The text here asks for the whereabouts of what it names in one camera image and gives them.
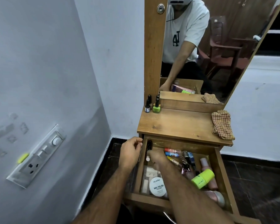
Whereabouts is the person's right hand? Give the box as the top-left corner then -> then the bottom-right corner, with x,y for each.
146,149 -> 171,171

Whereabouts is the person's left hand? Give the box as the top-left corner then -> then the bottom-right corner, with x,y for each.
119,137 -> 143,172

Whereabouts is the black and white cosmetic tube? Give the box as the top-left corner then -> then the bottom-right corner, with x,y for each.
146,140 -> 153,162

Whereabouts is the wooden drawer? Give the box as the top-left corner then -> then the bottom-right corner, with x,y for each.
124,135 -> 241,215

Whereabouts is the person's right forearm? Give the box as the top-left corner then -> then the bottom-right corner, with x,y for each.
155,161 -> 235,224

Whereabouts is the person's left forearm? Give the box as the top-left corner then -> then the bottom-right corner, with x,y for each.
71,164 -> 137,224

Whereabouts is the yellow cosmetic tube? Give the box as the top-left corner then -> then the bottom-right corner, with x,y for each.
166,156 -> 182,168

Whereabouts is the white round jar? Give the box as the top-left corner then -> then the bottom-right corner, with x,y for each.
149,177 -> 167,198

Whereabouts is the wooden dressing table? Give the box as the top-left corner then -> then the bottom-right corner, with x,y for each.
124,0 -> 280,224

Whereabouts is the green nail polish bottle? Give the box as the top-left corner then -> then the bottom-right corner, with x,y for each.
153,98 -> 161,114

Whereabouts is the dark blue cosmetic tube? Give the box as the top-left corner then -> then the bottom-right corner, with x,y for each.
188,152 -> 197,171

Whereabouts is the tall pink bottle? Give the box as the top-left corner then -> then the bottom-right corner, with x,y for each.
199,157 -> 219,191

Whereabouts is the yellow-green cosmetic bottle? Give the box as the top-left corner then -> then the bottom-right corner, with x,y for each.
191,168 -> 215,190

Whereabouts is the brown checkered cloth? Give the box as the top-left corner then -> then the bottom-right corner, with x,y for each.
211,110 -> 236,140

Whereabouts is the pink round bottle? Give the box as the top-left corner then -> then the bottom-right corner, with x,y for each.
204,190 -> 225,208

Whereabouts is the metal drawer handle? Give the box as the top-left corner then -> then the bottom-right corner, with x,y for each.
162,211 -> 178,224

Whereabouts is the white wall switchboard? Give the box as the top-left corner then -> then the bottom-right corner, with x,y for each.
6,124 -> 66,189

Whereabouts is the tall wall mirror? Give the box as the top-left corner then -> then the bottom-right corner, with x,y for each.
159,0 -> 280,106

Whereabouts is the yellow-green switch cover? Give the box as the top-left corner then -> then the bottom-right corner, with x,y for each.
17,153 -> 30,164

